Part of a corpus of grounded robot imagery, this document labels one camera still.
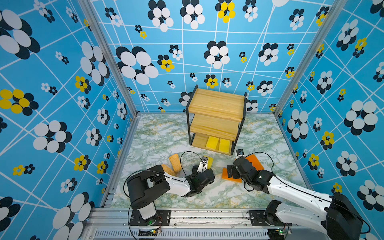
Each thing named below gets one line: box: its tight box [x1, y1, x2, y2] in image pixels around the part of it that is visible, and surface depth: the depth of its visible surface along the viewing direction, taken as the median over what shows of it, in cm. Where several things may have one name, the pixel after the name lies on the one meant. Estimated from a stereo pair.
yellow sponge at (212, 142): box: [205, 136, 219, 150], surface depth 101 cm
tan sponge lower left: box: [161, 164, 177, 176], surface depth 89 cm
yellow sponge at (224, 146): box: [218, 138, 230, 154], surface depth 100 cm
